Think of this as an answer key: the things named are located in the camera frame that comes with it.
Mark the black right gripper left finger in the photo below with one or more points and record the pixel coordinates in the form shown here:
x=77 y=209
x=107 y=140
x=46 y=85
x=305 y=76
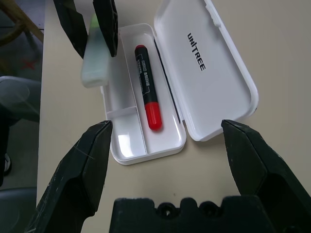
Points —
x=73 y=174

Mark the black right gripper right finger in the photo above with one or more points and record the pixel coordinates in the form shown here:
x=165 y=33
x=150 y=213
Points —
x=255 y=165

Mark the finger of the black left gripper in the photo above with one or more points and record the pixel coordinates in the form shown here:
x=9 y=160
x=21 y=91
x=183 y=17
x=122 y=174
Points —
x=108 y=26
x=70 y=21

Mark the green highlighter with clear cap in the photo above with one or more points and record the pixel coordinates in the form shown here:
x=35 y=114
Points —
x=94 y=68

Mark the black marker with red cap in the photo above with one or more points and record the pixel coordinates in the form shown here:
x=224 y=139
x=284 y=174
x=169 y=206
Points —
x=148 y=82

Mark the white plastic pencil case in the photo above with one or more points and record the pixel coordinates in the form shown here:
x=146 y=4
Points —
x=206 y=85

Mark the white shoe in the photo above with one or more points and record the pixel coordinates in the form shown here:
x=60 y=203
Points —
x=7 y=163

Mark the grey robot left leg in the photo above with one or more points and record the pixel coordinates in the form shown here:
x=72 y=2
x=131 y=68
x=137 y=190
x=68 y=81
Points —
x=17 y=97

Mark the tan wooden chair frame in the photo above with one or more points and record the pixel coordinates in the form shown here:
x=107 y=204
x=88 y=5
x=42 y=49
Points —
x=14 y=14

